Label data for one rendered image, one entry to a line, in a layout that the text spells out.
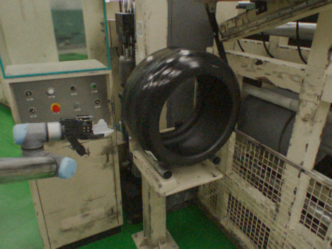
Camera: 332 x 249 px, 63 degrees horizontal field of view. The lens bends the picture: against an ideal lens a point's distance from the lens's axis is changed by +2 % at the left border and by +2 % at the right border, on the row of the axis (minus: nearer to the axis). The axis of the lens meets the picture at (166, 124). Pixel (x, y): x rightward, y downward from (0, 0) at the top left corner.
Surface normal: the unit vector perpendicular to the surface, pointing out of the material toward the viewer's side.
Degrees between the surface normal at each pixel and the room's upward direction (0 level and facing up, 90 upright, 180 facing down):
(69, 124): 90
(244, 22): 90
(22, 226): 0
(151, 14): 90
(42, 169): 85
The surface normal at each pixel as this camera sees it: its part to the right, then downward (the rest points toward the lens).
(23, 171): 0.92, 0.08
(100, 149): 0.45, 0.37
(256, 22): -0.89, 0.18
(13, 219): 0.00, -0.91
